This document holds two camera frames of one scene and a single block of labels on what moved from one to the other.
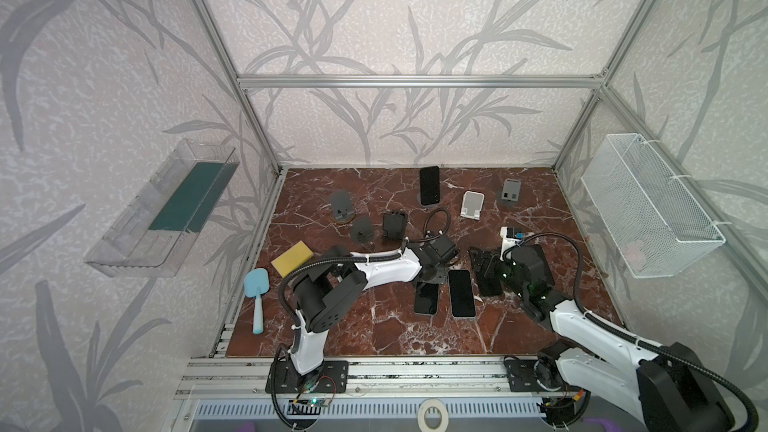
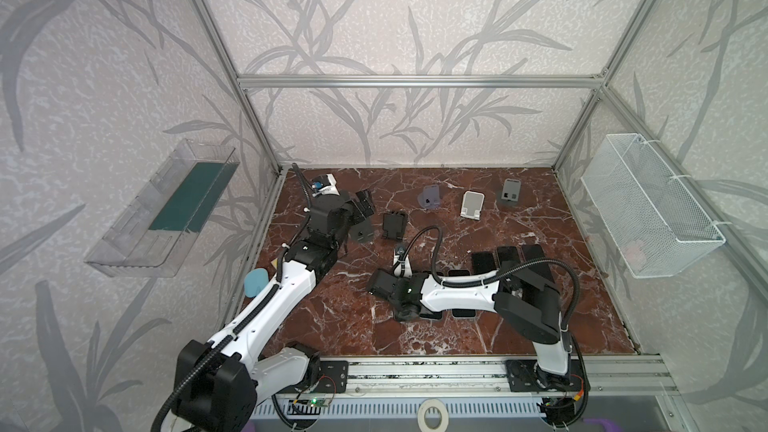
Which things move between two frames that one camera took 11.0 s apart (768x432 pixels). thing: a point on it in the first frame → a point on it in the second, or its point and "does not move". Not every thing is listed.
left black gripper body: [435, 270] → [358, 210]
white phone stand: [472, 204] does not move
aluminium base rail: [239, 376] does not move
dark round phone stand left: [362, 229] does not move
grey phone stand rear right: [511, 190] does not move
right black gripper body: [496, 267] → [383, 282]
